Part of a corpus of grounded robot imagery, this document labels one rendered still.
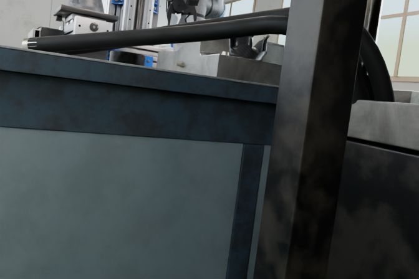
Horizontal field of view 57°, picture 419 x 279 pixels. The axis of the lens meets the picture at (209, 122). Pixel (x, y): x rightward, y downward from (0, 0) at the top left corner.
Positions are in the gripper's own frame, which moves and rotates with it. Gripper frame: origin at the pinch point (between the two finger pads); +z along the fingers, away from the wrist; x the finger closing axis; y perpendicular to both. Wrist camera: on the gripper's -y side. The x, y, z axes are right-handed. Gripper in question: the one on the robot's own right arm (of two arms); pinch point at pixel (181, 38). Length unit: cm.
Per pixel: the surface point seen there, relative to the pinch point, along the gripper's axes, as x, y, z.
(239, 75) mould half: 1.9, -47.6, 6.6
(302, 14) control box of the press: 18, -91, -6
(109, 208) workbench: 34, -62, 29
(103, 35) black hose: 34, -55, -1
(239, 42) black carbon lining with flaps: -5.2, -32.6, -0.5
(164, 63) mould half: 7.7, -7.0, 8.1
